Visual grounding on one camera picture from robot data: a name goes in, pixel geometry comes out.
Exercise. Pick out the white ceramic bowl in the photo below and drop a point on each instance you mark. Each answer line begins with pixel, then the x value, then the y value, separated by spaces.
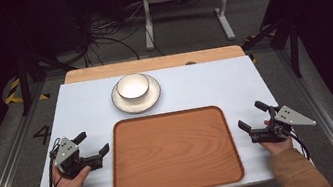
pixel 133 87

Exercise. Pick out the white table board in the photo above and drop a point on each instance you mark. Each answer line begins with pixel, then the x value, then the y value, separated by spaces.
pixel 206 83

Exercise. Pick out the brown wooden tray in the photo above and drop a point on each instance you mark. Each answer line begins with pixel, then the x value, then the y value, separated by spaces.
pixel 174 153

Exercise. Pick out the light wooden table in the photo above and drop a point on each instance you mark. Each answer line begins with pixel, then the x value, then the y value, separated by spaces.
pixel 153 64

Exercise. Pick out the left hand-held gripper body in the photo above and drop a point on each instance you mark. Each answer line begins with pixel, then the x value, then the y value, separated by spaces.
pixel 66 153

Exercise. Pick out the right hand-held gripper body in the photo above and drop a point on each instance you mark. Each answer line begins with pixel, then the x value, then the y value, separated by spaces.
pixel 290 118

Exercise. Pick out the yellow black hazard tape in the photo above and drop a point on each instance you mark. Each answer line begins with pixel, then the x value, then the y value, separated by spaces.
pixel 11 94
pixel 253 58

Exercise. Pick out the black metal stand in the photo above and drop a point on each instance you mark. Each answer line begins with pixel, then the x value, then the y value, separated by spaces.
pixel 293 46
pixel 23 82

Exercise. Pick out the person's right hand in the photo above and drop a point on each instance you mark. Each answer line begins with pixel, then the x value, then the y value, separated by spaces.
pixel 279 147

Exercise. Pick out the white ceramic plate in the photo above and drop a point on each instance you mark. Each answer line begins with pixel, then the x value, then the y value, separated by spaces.
pixel 138 106

